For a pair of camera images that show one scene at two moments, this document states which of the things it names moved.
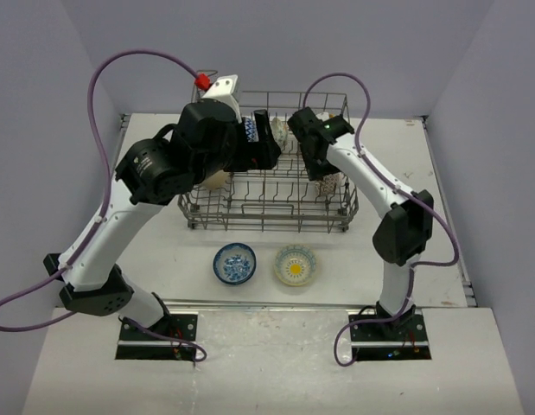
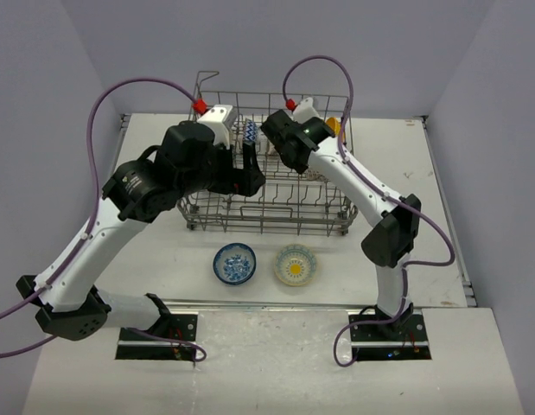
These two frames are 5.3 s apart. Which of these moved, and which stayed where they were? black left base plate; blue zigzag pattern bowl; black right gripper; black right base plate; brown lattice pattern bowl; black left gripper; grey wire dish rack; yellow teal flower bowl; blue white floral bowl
Moved: brown lattice pattern bowl; black left gripper; black right gripper
Stayed: black left base plate; black right base plate; grey wire dish rack; blue white floral bowl; yellow teal flower bowl; blue zigzag pattern bowl
